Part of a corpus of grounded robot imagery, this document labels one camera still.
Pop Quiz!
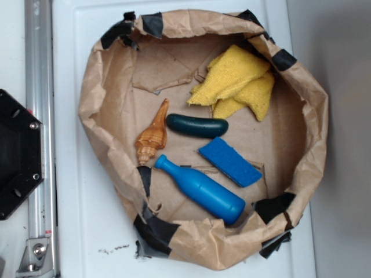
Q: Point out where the dark green plastic pickle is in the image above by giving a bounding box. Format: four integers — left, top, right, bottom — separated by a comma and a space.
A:
166, 114, 229, 139

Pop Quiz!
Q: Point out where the brown paper bag bin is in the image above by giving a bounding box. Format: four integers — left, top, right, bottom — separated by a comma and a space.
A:
78, 10, 329, 270

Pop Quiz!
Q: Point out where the orange brown seashell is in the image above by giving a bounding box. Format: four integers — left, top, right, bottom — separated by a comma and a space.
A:
134, 98, 169, 166

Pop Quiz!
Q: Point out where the blue sponge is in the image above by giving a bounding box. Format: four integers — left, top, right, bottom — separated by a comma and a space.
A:
198, 137, 263, 188

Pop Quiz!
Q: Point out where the blue plastic bottle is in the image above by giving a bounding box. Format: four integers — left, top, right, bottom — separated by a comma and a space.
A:
155, 155, 246, 225

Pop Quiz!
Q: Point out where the yellow cloth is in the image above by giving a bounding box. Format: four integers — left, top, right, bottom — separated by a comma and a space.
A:
187, 45, 275, 122

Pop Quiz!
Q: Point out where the white tray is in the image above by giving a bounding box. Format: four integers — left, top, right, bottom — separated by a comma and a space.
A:
52, 1, 316, 277

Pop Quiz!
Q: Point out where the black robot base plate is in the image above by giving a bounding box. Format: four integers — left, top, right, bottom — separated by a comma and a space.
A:
1, 89, 43, 221

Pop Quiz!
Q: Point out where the aluminium extrusion rail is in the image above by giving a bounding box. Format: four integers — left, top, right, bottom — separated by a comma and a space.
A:
24, 1, 60, 277

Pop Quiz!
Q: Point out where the metal corner bracket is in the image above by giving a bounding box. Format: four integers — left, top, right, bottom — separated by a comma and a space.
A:
16, 237, 54, 277

